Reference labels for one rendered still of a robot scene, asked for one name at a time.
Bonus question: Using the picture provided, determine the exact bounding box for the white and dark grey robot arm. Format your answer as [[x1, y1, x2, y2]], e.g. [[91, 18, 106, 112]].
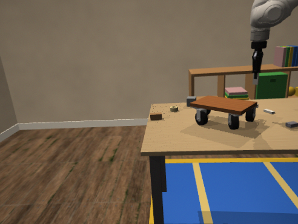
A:
[[250, 0, 298, 42]]

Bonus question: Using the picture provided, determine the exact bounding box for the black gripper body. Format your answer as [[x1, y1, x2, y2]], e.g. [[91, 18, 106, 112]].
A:
[[251, 41, 267, 59]]

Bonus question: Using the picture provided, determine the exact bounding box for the wooden dolly with black caster wheels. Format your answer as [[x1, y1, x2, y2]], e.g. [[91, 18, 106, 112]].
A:
[[190, 96, 259, 130]]

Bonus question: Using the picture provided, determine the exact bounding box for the small brown wooden block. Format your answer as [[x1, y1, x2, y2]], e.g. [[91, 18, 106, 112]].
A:
[[150, 113, 162, 120]]

